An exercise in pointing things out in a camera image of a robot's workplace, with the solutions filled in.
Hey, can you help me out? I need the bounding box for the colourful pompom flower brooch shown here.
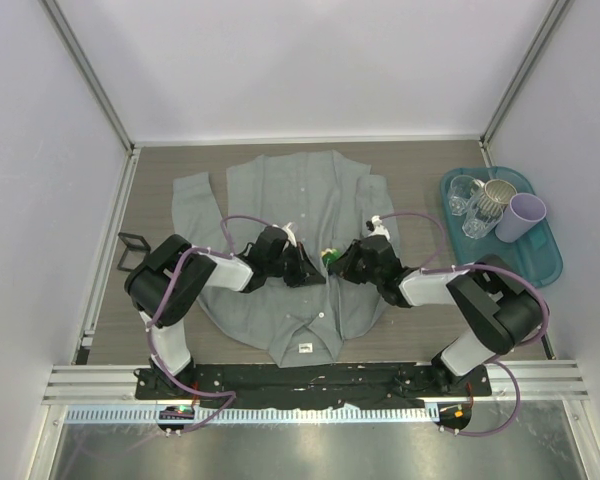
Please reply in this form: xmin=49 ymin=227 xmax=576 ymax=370
xmin=321 ymin=248 xmax=341 ymax=268

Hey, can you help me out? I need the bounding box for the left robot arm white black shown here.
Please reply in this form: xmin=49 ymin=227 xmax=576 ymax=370
xmin=124 ymin=225 xmax=326 ymax=399

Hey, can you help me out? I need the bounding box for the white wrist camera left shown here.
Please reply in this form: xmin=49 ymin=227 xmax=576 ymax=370
xmin=275 ymin=222 xmax=298 ymax=247

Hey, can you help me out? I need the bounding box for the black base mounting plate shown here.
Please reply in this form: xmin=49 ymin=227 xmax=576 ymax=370
xmin=134 ymin=362 xmax=492 ymax=410

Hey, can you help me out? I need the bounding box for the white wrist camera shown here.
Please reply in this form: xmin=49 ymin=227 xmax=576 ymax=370
xmin=366 ymin=215 xmax=391 ymax=241
xmin=275 ymin=222 xmax=298 ymax=247

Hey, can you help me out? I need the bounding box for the clear glass cup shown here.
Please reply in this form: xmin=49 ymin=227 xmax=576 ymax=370
xmin=462 ymin=196 xmax=503 ymax=240
xmin=447 ymin=175 xmax=484 ymax=216

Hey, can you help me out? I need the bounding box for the teal plastic tray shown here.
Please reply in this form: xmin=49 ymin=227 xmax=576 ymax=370
xmin=439 ymin=166 xmax=565 ymax=290

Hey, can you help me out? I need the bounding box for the clear glass cup rear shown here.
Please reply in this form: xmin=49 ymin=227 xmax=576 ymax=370
xmin=447 ymin=175 xmax=484 ymax=216

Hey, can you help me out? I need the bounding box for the metal cup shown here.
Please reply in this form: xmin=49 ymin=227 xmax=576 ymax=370
xmin=474 ymin=179 xmax=517 ymax=218

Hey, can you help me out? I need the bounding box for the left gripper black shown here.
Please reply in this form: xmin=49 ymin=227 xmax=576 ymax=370
xmin=266 ymin=242 xmax=325 ymax=289

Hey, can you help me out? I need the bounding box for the clear glass cup front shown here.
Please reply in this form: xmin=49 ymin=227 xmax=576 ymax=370
xmin=462 ymin=196 xmax=503 ymax=240

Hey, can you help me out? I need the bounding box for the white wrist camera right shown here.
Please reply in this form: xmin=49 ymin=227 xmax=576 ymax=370
xmin=366 ymin=215 xmax=391 ymax=241

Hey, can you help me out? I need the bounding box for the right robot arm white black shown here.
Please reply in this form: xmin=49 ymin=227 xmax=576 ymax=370
xmin=322 ymin=235 xmax=549 ymax=395

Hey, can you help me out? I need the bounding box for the slotted cable duct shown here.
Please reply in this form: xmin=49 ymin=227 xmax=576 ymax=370
xmin=64 ymin=403 xmax=439 ymax=425

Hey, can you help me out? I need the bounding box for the small black frame stand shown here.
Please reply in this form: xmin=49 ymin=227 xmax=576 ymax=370
xmin=116 ymin=232 xmax=151 ymax=273

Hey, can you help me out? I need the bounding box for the grey button-up shirt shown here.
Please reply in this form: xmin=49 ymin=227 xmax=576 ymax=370
xmin=198 ymin=151 xmax=394 ymax=368

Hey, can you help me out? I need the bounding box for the lilac plastic cup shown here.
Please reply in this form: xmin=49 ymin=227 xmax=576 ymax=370
xmin=495 ymin=193 xmax=547 ymax=243

